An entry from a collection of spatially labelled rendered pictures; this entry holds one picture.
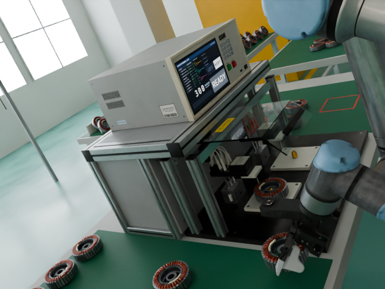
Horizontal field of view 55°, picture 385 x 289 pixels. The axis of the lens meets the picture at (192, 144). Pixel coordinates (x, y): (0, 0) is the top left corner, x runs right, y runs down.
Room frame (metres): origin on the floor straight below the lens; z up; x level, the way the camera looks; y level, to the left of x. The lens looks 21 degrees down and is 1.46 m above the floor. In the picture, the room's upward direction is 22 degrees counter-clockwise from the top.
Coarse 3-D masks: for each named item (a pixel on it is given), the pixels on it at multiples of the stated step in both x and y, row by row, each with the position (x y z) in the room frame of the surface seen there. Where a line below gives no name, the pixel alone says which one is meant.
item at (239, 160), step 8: (240, 160) 1.10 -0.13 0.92; (248, 160) 1.08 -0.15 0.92; (232, 168) 1.08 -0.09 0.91; (240, 168) 1.06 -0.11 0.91; (248, 168) 1.06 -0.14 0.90; (256, 168) 1.08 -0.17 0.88; (216, 176) 1.13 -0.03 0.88; (224, 176) 1.11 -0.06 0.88; (232, 176) 1.09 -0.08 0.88; (240, 176) 1.07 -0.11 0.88; (248, 176) 1.05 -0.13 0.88; (256, 176) 1.04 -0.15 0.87; (232, 184) 1.14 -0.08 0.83
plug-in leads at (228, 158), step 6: (222, 150) 1.13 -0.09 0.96; (210, 156) 1.14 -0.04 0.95; (222, 156) 1.15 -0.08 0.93; (228, 156) 1.14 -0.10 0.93; (210, 162) 1.14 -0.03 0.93; (222, 162) 1.10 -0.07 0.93; (228, 162) 1.12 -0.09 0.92; (210, 168) 1.14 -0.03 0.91; (216, 168) 1.14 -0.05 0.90; (222, 168) 1.13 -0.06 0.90; (228, 168) 1.12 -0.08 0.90
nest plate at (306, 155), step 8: (304, 152) 1.24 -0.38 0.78; (312, 152) 1.21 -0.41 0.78; (280, 160) 1.25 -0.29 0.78; (288, 160) 1.22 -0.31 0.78; (296, 160) 1.20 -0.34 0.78; (304, 160) 1.18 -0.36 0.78; (312, 160) 1.16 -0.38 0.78; (272, 168) 1.21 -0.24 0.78; (280, 168) 1.19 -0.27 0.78; (288, 168) 1.17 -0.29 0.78; (296, 168) 1.15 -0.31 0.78; (304, 168) 1.13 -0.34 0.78
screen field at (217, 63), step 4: (216, 60) 1.24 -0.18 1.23; (220, 60) 1.25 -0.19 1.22; (212, 64) 1.21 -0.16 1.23; (216, 64) 1.23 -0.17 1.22; (220, 64) 1.25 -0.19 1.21; (208, 68) 1.19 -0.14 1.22; (212, 68) 1.21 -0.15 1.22; (216, 68) 1.22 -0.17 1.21; (208, 72) 1.18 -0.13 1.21; (212, 72) 1.20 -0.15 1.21
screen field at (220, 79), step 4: (220, 72) 1.24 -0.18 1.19; (224, 72) 1.25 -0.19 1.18; (216, 76) 1.21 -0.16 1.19; (220, 76) 1.23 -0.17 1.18; (224, 76) 1.25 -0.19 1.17; (212, 80) 1.19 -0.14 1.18; (216, 80) 1.21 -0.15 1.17; (220, 80) 1.22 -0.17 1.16; (224, 80) 1.24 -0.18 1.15; (212, 84) 1.18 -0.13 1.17; (216, 84) 1.20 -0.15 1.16; (220, 84) 1.22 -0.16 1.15; (224, 84) 1.24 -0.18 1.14; (216, 88) 1.19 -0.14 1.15
